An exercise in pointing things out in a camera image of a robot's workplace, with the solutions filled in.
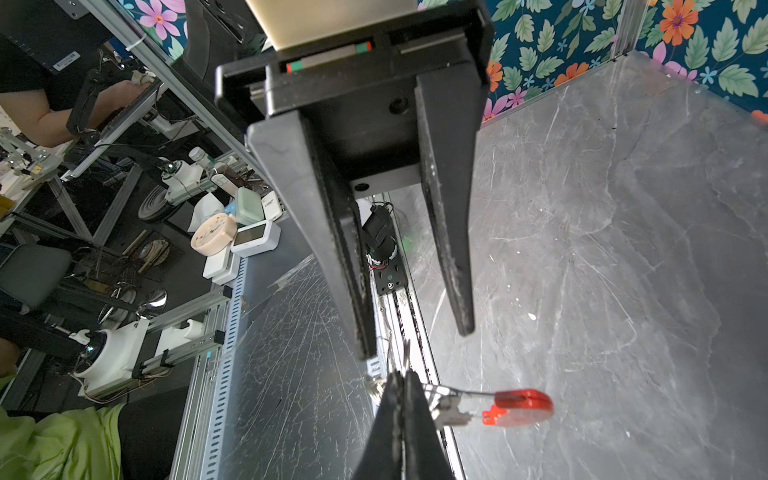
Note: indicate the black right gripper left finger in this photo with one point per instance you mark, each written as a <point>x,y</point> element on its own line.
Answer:
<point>383,454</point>

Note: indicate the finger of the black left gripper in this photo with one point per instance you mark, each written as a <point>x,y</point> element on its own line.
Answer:
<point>311,187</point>
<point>449,102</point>

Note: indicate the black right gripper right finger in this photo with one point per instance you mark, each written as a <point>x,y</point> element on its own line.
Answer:
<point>424,456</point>

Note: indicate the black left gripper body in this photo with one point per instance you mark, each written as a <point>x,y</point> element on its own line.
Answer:
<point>388,102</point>

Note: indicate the mint green box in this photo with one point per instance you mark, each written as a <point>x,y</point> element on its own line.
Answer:
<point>248,207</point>

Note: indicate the white digital clock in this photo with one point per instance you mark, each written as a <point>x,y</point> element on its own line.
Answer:
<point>255,239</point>

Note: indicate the beige round alarm clock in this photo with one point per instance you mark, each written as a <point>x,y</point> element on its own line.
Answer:
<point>214,234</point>

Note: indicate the person in black shirt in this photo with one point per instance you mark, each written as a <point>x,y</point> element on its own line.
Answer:
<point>37,101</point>

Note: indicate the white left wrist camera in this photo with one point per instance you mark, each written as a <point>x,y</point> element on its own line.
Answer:
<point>289,23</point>

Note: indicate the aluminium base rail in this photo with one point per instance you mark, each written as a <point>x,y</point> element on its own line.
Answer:
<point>398,317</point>

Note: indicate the white perforated cable tray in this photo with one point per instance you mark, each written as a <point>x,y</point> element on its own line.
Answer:
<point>214,443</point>

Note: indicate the aluminium frame corner post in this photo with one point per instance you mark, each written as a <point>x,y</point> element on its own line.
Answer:
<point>630,26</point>

